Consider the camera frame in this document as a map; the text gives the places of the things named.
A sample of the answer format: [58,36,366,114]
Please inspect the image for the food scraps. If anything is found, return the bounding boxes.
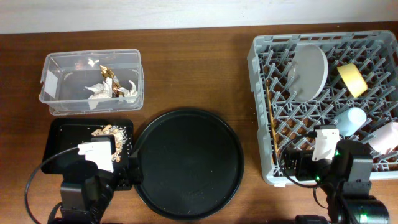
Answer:
[91,124,126,162]

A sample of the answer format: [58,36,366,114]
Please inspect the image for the blue cup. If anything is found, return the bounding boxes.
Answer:
[335,107,367,137]

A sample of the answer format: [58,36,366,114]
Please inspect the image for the wooden chopstick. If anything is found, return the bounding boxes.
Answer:
[266,85,275,141]
[268,101,279,155]

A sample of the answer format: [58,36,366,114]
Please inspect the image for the white tissue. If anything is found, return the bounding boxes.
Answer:
[85,78,113,110]
[118,80,138,103]

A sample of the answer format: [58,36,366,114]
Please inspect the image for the pink cup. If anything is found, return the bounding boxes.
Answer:
[369,122,397,154]

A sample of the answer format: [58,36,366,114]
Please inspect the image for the grey round plate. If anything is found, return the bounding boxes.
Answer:
[288,45,328,103]

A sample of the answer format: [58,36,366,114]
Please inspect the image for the yellow bowl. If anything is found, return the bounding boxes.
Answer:
[337,63,368,98]

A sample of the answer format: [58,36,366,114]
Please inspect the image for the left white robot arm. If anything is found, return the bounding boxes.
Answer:
[47,152,143,223]

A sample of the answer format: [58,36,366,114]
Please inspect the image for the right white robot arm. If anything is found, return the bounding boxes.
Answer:
[280,140,391,223]

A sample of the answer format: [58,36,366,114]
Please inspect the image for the grey dishwasher rack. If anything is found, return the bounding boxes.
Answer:
[247,30,397,187]

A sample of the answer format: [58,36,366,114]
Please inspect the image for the clear plastic waste bin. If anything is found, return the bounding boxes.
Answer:
[39,49,145,116]

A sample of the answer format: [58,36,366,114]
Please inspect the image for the black rectangular tray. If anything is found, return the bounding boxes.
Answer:
[43,118,134,172]

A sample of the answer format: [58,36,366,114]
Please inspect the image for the round black serving tray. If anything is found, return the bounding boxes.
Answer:
[134,108,244,221]

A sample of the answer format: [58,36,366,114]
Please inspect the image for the gold snack wrapper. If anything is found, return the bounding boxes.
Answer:
[99,65,123,96]

